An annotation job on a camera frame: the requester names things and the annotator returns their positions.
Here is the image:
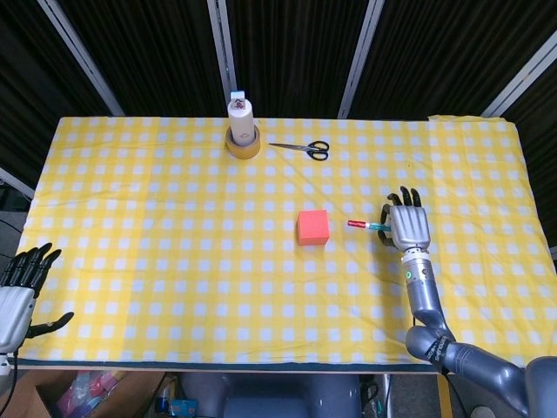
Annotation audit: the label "white cylindrical bottle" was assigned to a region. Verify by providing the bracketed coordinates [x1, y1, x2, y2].
[227, 98, 255, 147]

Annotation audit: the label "yellow white checked tablecloth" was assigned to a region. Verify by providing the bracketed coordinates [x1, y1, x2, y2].
[19, 114, 557, 369]

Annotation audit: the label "red capped green marker pen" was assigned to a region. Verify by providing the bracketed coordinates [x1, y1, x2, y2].
[346, 219, 393, 233]

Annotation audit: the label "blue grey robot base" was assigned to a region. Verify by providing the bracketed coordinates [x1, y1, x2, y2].
[180, 372, 362, 418]

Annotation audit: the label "yellow tape roll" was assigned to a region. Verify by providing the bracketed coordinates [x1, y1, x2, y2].
[225, 125, 262, 160]

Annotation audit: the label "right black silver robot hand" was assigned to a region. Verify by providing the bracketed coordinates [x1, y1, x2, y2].
[379, 185, 433, 253]

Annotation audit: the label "brown cardboard box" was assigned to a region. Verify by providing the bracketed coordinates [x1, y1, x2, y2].
[0, 369, 166, 418]

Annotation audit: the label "black pleated curtain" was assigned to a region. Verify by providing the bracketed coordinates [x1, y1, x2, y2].
[0, 0, 557, 206]

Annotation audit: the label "silver aluminium frame rail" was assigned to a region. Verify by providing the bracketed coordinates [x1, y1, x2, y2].
[0, 167, 36, 200]

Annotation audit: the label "black velcro strap with lettering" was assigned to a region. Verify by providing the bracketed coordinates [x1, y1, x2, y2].
[427, 333, 453, 363]

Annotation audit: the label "silver aluminium frame post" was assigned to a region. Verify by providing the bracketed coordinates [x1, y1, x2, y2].
[206, 0, 238, 95]
[481, 32, 557, 118]
[338, 0, 385, 119]
[37, 0, 126, 117]

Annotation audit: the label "pink cube block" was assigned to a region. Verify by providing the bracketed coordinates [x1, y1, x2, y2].
[297, 209, 330, 246]

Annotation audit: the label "black handled scissors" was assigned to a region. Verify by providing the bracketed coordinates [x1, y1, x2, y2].
[268, 139, 330, 163]

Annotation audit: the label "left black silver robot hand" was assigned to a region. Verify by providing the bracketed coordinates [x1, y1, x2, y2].
[0, 242, 75, 354]

